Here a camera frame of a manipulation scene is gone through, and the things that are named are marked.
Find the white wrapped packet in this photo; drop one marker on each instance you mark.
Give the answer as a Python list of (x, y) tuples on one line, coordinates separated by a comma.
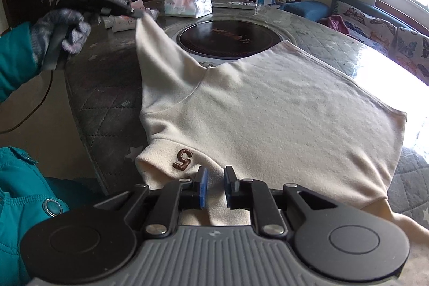
[(120, 24)]

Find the round black induction cooktop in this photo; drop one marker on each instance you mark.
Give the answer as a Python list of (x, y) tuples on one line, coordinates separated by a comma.
[(231, 38)]

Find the flat grey remote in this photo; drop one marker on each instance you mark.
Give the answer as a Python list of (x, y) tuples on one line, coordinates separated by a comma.
[(234, 4)]

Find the blue cushion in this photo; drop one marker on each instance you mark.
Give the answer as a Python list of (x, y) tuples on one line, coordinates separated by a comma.
[(303, 9)]

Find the cream sweater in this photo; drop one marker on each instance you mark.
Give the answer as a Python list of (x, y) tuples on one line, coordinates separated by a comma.
[(268, 125)]

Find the pink cloth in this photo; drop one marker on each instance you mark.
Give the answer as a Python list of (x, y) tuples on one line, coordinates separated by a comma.
[(335, 24)]

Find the person's left forearm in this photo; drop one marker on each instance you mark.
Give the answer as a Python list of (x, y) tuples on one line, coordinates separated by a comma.
[(15, 54)]

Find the person's left hand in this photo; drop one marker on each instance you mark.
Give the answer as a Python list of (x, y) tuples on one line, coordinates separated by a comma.
[(42, 29)]

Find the pink wrapped packet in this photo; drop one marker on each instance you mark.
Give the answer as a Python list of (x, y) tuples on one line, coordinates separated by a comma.
[(147, 9)]

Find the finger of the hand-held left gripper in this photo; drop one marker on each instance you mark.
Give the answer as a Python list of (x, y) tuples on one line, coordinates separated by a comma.
[(140, 14)]

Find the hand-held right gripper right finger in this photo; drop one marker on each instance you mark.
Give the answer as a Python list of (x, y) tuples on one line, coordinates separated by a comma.
[(230, 189)]

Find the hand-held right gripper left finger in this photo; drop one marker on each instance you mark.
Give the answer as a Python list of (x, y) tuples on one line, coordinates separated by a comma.
[(202, 188)]

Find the person's teal jacket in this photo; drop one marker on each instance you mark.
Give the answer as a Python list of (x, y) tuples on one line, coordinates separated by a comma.
[(20, 205)]

